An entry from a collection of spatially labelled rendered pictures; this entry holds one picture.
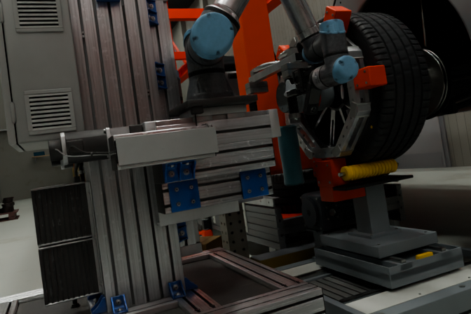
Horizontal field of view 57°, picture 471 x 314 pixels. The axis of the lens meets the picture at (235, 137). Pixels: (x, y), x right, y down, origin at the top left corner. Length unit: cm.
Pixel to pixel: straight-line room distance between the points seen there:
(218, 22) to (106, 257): 78
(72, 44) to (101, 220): 54
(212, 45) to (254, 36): 107
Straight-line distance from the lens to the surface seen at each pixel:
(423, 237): 192
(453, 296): 172
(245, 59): 222
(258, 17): 231
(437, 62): 209
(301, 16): 148
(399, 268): 174
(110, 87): 144
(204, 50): 121
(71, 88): 139
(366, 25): 177
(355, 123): 168
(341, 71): 131
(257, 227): 255
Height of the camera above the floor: 65
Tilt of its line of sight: 2 degrees up
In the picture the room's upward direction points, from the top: 8 degrees counter-clockwise
